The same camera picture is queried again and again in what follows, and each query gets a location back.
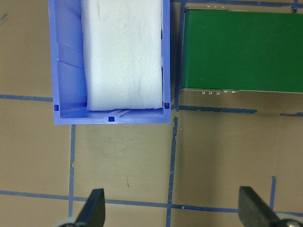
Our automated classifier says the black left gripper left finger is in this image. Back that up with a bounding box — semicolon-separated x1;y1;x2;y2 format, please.
75;189;106;227

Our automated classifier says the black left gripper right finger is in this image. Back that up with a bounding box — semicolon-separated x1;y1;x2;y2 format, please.
238;186;280;227

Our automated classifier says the blue source bin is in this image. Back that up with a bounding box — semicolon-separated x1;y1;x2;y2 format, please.
48;0;171;125

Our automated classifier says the green conveyor belt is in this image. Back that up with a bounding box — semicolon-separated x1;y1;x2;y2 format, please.
181;9;303;93

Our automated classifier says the white foam pad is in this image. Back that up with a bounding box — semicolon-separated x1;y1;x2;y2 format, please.
81;0;162;111

